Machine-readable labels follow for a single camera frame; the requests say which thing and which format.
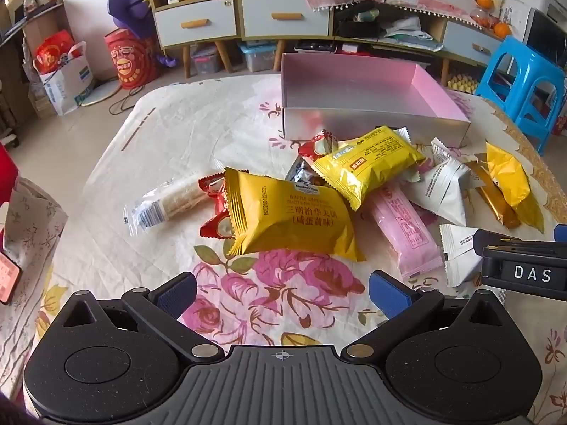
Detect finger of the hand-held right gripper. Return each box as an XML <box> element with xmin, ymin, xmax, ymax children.
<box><xmin>472</xmin><ymin>229</ymin><xmax>524</xmax><ymax>257</ymax></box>

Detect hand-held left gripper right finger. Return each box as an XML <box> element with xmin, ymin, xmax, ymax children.
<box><xmin>340</xmin><ymin>270</ymin><xmax>508</xmax><ymax>361</ymax></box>

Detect red snack packet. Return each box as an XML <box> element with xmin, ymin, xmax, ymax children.
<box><xmin>298</xmin><ymin>129</ymin><xmax>350</xmax><ymax>159</ymax></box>
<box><xmin>198</xmin><ymin>172</ymin><xmax>228</xmax><ymax>214</ymax></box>
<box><xmin>199</xmin><ymin>210</ymin><xmax>235</xmax><ymax>242</ymax></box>

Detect white snack packet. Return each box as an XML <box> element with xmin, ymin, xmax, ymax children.
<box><xmin>408</xmin><ymin>138</ymin><xmax>485</xmax><ymax>226</ymax></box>
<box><xmin>439</xmin><ymin>223</ymin><xmax>506</xmax><ymax>288</ymax></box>

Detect black monitor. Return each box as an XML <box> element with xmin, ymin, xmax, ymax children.
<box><xmin>523</xmin><ymin>6</ymin><xmax>567</xmax><ymax>66</ymax></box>

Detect red chair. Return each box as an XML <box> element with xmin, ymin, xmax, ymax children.
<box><xmin>0</xmin><ymin>142</ymin><xmax>21</xmax><ymax>206</ymax></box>

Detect smartphone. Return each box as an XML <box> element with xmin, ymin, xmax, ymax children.
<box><xmin>0</xmin><ymin>251</ymin><xmax>23</xmax><ymax>305</ymax></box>

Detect yellow egg tray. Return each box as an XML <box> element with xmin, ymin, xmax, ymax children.
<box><xmin>447</xmin><ymin>74</ymin><xmax>480</xmax><ymax>95</ymax></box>

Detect blue silver snack packet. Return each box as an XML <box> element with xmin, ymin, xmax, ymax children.
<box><xmin>286</xmin><ymin>157</ymin><xmax>329</xmax><ymax>187</ymax></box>

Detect orange yellow snack packet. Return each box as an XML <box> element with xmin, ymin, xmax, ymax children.
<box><xmin>486</xmin><ymin>142</ymin><xmax>545</xmax><ymax>233</ymax></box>

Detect red printed drum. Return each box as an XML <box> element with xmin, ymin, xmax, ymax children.
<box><xmin>105</xmin><ymin>29</ymin><xmax>160</xmax><ymax>90</ymax></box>

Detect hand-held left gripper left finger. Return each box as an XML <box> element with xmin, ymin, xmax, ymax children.
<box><xmin>60</xmin><ymin>271</ymin><xmax>226</xmax><ymax>361</ymax></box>

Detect golden yellow snack packet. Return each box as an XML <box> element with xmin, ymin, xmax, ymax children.
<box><xmin>224</xmin><ymin>167</ymin><xmax>366</xmax><ymax>263</ymax></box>

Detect clear rice cracker packet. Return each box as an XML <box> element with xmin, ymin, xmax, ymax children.
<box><xmin>123</xmin><ymin>176</ymin><xmax>209</xmax><ymax>236</ymax></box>

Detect red gift bag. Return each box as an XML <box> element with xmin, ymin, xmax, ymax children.
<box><xmin>34</xmin><ymin>31</ymin><xmax>77</xmax><ymax>74</ymax></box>

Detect pink snack packet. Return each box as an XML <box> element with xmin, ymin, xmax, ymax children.
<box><xmin>370</xmin><ymin>186</ymin><xmax>444</xmax><ymax>281</ymax></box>

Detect white shopping bag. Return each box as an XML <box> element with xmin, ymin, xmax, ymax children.
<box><xmin>40</xmin><ymin>41</ymin><xmax>95</xmax><ymax>117</ymax></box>

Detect clear plastic storage bin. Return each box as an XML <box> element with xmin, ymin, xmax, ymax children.
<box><xmin>190</xmin><ymin>44</ymin><xmax>223</xmax><ymax>76</ymax></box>
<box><xmin>239</xmin><ymin>42</ymin><xmax>278</xmax><ymax>73</ymax></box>

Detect wooden cabinet with white drawers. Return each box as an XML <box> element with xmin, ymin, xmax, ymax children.
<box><xmin>144</xmin><ymin>0</ymin><xmax>510</xmax><ymax>87</ymax></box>

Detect pink cardboard box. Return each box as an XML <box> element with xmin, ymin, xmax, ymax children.
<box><xmin>280</xmin><ymin>53</ymin><xmax>471</xmax><ymax>149</ymax></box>

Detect gold brown snack packet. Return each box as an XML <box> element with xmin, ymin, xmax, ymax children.
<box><xmin>465</xmin><ymin>159</ymin><xmax>521</xmax><ymax>230</ymax></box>

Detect patterned paper bag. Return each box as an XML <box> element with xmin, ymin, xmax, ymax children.
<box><xmin>0</xmin><ymin>177</ymin><xmax>68</xmax><ymax>275</ymax></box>

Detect blue plastic stool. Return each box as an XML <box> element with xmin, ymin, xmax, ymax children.
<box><xmin>476</xmin><ymin>35</ymin><xmax>567</xmax><ymax>155</ymax></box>

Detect floral tablecloth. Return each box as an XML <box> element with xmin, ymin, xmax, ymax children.
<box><xmin>0</xmin><ymin>73</ymin><xmax>567</xmax><ymax>425</ymax></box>

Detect lemon yellow snack packet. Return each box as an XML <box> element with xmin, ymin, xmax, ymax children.
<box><xmin>312</xmin><ymin>126</ymin><xmax>426</xmax><ymax>211</ymax></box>

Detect purple plush toy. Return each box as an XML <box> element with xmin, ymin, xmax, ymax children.
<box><xmin>108</xmin><ymin>0</ymin><xmax>156</xmax><ymax>40</ymax></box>

